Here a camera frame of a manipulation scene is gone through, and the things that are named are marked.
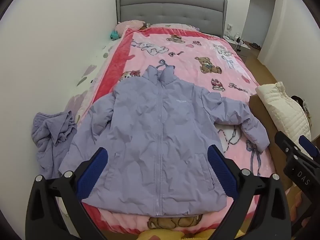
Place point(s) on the white nightstand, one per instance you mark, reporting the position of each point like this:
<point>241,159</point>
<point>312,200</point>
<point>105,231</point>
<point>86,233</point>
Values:
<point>244,48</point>

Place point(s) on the white wall outlet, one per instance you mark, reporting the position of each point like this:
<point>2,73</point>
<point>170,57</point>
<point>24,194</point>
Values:
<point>229,27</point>

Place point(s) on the grey padded headboard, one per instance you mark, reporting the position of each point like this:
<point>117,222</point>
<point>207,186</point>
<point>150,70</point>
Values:
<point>170,5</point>

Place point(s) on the yellow fleece cloth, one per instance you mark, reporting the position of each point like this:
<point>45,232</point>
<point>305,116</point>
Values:
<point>172,236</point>

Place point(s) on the purple knitted sweater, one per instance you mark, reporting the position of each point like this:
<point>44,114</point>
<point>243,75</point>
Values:
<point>47,135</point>

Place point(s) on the teal small toy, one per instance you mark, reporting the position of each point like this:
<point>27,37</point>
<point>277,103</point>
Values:
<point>114,35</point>

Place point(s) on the pink pillow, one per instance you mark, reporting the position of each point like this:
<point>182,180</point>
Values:
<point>130,25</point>

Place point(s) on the floral bedsheet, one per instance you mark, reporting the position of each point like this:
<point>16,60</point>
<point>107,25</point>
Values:
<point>100,62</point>

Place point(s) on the dark patterned bag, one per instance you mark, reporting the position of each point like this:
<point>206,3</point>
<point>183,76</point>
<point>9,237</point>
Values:
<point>298,100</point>

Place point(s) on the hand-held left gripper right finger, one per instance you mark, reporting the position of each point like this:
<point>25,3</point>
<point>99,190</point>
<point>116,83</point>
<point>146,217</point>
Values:
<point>222,170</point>

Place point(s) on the purple puffer jacket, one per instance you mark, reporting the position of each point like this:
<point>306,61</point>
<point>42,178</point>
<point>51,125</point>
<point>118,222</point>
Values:
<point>150,130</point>

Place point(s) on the floral pillow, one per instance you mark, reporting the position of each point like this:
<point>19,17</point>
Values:
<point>175,26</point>

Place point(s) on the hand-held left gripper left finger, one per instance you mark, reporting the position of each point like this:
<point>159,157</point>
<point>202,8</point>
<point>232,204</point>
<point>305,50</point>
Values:
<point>91,171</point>

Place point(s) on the cream quilted pillow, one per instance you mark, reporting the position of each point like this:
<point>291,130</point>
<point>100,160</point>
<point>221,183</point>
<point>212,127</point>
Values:
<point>277,105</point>

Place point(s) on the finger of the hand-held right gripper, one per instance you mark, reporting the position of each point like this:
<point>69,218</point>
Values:
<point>310,147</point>
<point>283,141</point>

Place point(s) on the pink printed blanket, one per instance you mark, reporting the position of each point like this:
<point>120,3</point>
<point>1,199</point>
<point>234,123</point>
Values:
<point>187,55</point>

